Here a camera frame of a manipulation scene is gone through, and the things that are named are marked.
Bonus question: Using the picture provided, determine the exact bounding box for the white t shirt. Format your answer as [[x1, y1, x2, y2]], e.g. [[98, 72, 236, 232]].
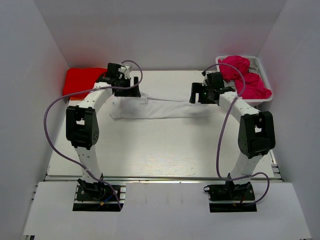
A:
[[109, 93, 211, 120]]

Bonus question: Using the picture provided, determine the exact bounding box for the folded red t shirt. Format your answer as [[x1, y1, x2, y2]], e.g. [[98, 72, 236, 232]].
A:
[[62, 67, 107, 96]]

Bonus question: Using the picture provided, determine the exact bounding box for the white plastic basket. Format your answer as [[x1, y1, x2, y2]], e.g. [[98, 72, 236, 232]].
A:
[[215, 55, 273, 106]]

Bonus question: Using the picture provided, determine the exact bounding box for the grey garment in basket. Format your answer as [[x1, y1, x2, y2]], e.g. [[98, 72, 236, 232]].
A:
[[224, 59, 258, 88]]

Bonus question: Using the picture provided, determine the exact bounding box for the purple cable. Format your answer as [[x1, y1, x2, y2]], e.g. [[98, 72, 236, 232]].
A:
[[201, 63, 270, 207], [43, 59, 144, 211]]

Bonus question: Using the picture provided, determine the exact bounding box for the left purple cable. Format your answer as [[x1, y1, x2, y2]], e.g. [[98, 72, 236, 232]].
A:
[[43, 59, 144, 211]]

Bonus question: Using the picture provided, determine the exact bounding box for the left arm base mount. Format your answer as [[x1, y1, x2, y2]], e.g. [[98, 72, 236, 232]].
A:
[[72, 178, 126, 212]]

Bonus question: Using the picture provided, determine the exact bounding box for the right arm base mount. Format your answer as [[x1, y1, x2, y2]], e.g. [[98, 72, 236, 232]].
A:
[[203, 178, 257, 213]]

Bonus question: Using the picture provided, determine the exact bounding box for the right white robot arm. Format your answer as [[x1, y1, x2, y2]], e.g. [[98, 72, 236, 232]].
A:
[[189, 72, 276, 200]]

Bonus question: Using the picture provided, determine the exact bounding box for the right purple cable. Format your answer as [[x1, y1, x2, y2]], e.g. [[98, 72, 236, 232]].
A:
[[201, 63, 270, 207]]

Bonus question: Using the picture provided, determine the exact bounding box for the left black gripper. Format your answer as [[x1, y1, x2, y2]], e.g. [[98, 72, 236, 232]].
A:
[[115, 76, 141, 98]]

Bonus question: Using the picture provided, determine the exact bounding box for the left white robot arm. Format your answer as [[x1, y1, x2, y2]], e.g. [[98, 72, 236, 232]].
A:
[[66, 60, 142, 200]]

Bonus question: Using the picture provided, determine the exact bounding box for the magenta t shirt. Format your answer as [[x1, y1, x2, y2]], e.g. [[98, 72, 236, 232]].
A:
[[218, 55, 272, 99]]

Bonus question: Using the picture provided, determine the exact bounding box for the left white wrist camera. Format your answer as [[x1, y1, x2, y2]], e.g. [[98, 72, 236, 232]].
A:
[[119, 64, 132, 75]]

